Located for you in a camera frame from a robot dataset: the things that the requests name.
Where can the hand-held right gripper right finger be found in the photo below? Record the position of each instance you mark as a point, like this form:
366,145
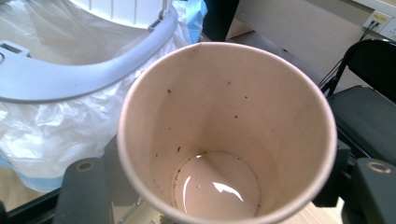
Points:
373,193

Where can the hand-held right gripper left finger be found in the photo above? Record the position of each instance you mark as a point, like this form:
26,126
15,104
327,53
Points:
84,193

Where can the brown paper cup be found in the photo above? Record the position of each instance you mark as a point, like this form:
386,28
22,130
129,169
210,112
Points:
224,124

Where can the clear plastic trash bag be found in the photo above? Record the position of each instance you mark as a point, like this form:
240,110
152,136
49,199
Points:
56,133

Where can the black folding chair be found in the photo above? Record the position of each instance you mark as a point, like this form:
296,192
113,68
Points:
364,118

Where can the white wall outlet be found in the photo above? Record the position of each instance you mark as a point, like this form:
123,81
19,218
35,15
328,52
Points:
381,23

